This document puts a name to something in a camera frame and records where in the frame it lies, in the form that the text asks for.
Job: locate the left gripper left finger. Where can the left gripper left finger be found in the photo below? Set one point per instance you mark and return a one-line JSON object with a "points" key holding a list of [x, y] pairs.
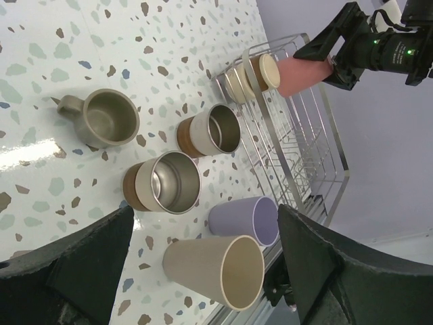
{"points": [[72, 280]]}

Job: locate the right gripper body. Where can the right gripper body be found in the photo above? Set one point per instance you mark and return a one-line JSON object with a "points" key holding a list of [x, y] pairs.
{"points": [[353, 54]]}

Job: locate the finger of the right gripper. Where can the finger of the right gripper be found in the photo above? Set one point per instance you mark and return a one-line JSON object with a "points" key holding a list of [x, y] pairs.
{"points": [[347, 23], [343, 78]]}

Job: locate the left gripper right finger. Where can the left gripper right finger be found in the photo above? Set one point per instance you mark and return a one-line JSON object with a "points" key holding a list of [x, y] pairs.
{"points": [[336, 280]]}

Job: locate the red plastic cup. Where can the red plastic cup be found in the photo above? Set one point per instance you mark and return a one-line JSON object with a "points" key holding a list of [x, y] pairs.
{"points": [[297, 75]]}

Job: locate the steel tumbler cork band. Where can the steel tumbler cork band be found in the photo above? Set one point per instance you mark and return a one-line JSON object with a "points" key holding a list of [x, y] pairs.
{"points": [[238, 84]]}

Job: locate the beige plastic cup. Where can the beige plastic cup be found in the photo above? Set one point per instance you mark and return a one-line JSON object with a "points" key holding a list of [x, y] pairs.
{"points": [[229, 270]]}

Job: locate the grey ceramic mug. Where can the grey ceramic mug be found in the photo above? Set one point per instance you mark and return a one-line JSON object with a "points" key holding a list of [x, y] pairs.
{"points": [[106, 118]]}

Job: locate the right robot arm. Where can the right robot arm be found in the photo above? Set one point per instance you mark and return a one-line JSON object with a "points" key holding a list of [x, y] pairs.
{"points": [[375, 43]]}

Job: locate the purple plastic cup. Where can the purple plastic cup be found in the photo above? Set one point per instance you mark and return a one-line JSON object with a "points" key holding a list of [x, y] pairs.
{"points": [[255, 217]]}

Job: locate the right steel tumbler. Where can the right steel tumbler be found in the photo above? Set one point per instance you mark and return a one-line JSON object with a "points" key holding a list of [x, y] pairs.
{"points": [[209, 133]]}

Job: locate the steel tumbler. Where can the steel tumbler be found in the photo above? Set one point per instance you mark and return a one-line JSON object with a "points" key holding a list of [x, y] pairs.
{"points": [[169, 183], [209, 133]]}

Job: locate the centre steel tumbler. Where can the centre steel tumbler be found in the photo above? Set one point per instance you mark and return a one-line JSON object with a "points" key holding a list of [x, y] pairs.
{"points": [[169, 183]]}

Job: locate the wire dish rack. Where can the wire dish rack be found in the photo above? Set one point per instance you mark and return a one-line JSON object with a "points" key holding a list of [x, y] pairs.
{"points": [[291, 145]]}

